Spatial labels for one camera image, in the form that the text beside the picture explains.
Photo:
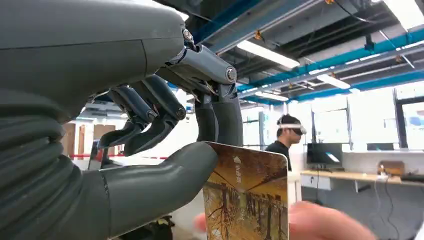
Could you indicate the long ceiling light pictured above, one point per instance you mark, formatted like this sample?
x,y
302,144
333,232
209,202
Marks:
x,y
271,96
333,81
268,54

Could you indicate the black computer monitor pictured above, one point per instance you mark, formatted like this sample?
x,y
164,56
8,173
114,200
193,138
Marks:
x,y
324,154

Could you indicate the person wearing headset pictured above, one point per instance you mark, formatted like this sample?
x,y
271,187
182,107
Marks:
x,y
281,149

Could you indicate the small wooden box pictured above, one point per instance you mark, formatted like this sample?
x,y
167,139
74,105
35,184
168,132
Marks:
x,y
392,168

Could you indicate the red barrier tape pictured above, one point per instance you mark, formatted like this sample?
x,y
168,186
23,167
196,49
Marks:
x,y
82,156

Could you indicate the white VR headset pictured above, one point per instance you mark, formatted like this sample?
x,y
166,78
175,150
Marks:
x,y
294,127

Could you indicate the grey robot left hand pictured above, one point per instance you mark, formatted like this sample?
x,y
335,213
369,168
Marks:
x,y
82,49

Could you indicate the pale wooden desk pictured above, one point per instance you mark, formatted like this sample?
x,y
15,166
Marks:
x,y
344,177

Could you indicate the person's right hand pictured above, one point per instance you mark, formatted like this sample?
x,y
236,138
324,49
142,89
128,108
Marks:
x,y
324,225

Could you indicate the robot left arm ribbed sleeve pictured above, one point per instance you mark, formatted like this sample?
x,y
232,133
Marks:
x,y
46,185

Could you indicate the card with autumn tree print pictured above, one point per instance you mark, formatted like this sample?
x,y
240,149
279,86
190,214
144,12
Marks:
x,y
245,198

